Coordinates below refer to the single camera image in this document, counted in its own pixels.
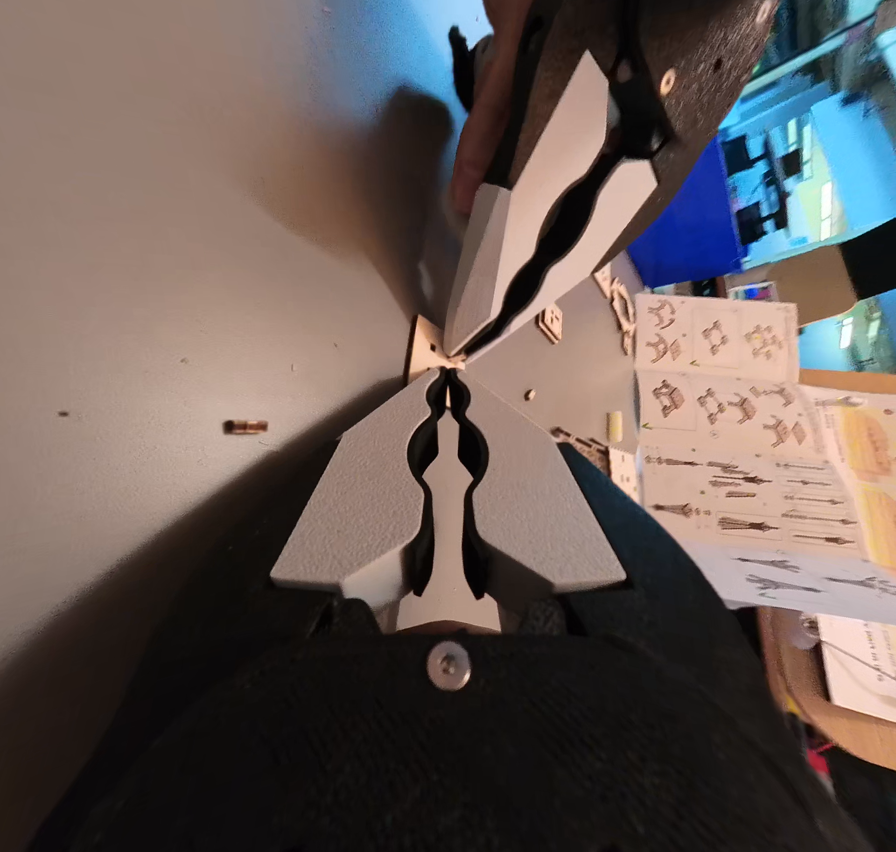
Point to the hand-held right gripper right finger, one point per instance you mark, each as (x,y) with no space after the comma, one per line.
(546,516)

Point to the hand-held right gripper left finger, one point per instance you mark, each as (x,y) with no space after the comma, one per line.
(350,509)

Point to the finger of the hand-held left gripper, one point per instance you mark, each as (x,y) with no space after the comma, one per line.
(546,166)
(616,215)

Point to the small wooden puzzle piece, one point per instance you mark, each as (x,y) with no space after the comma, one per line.
(423,348)

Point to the person's left hand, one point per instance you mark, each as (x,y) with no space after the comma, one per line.
(483,145)

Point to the blue plastic bin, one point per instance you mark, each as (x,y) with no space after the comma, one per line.
(689,222)

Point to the pale short cylinder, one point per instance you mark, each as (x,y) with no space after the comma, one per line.
(614,426)

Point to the square wooden piece with holes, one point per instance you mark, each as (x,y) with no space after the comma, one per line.
(551,323)

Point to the small brass cylinder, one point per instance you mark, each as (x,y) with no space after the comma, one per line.
(245,426)

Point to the white folded instruction sheet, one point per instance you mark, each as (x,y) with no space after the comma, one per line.
(728,446)

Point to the cardboard box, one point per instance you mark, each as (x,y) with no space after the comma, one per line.
(805,285)

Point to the large illustrated instruction booklet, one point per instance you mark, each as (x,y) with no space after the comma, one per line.
(798,698)

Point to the instruction booklet with yellow pictures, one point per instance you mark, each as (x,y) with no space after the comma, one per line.
(864,460)

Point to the white paper card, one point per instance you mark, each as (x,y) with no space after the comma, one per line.
(861,663)

